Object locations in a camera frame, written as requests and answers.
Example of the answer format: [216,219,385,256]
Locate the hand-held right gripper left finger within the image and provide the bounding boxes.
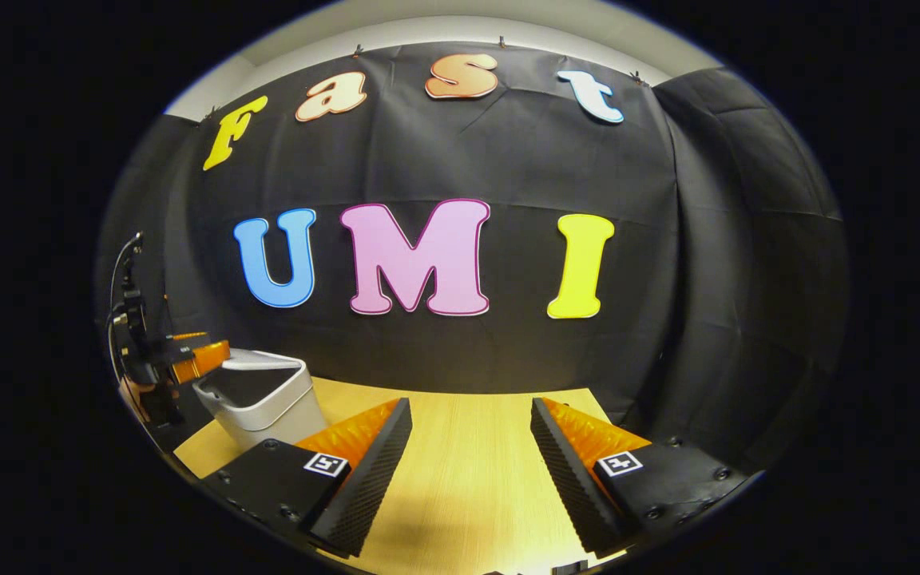
[200,397,413,557]

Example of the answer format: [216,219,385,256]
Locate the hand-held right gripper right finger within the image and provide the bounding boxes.
[529,397,748,557]

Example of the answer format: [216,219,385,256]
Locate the grey desktop garbage bin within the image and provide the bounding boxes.
[192,349,329,452]

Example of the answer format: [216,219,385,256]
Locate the wooden desktop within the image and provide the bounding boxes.
[174,377,629,575]

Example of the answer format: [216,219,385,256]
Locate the black backdrop cloth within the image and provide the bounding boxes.
[97,42,848,472]

